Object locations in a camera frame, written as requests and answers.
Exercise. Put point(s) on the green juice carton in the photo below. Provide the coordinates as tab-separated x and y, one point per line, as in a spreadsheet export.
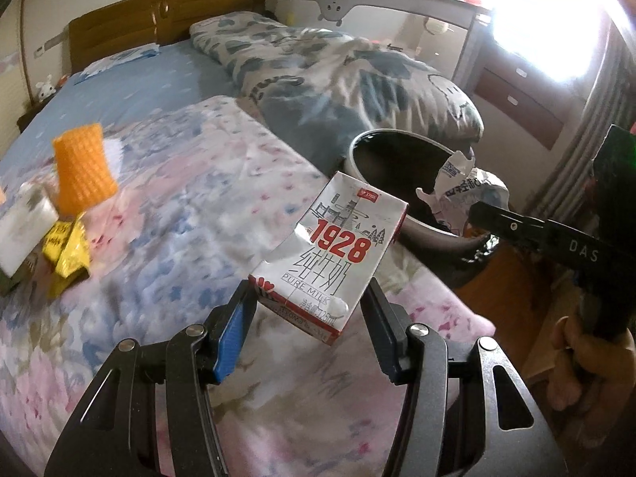
23	273

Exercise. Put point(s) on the right hand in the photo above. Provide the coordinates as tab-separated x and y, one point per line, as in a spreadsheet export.
592	379

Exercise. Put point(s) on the blue bed sheet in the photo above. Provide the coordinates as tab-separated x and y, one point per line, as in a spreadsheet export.
176	77

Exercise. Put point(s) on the white paper wrapper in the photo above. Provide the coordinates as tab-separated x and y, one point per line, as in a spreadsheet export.
458	185

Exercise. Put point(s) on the white 1928 milk carton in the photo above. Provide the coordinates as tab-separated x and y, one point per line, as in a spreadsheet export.
315	278

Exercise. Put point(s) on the dark nightstand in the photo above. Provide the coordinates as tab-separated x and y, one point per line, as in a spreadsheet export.
24	121

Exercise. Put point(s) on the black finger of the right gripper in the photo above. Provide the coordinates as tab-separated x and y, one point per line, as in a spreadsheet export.
565	245

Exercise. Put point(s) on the blue patterned duvet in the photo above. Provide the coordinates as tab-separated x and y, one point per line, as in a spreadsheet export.
317	89

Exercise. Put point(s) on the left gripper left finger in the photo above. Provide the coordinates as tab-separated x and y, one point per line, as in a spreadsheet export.
112	430

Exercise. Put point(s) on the round white black trash bin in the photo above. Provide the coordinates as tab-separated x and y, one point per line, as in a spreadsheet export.
398	162

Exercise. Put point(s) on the grey crib bed rail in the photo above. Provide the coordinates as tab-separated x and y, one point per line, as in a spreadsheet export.
450	36

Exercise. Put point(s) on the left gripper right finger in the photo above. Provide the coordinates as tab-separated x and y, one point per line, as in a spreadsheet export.
466	409

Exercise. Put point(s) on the yellow snack wrapper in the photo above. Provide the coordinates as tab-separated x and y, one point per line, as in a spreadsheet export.
66	248

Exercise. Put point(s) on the small white bunny toy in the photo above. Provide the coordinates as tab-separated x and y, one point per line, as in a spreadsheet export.
45	89

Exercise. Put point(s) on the wooden headboard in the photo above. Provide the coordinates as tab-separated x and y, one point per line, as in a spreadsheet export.
132	23

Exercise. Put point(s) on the white foam block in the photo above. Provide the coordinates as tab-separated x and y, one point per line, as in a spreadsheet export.
24	225

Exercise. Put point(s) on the white pillow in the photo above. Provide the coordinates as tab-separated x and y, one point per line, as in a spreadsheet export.
118	59

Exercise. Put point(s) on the orange foam fruit net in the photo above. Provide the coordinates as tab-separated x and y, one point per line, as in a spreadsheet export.
84	177

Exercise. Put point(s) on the white foam fruit net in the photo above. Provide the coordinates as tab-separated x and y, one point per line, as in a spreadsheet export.
114	155

